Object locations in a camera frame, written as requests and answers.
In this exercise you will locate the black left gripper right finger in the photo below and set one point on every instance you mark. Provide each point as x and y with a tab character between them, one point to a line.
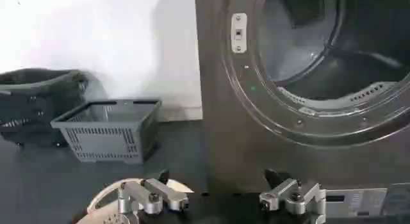
290	197

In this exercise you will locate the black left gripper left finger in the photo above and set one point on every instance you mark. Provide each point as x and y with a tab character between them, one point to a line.
153	197

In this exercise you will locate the white round perforated disc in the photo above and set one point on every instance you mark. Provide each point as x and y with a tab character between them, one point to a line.
102	216

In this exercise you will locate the grey metal plate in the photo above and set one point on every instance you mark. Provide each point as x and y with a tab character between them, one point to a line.
362	201

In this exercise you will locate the grey plastic laundry basket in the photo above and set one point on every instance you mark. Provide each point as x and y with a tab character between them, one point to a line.
105	139

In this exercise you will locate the grey dryer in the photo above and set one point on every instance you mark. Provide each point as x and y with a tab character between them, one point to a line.
230	132

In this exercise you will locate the black machine base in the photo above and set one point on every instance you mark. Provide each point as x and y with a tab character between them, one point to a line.
29	107

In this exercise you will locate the steel dryer drum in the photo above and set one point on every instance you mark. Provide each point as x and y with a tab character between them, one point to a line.
323	36

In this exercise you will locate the silver door latch plate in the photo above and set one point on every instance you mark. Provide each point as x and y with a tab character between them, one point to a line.
239	33

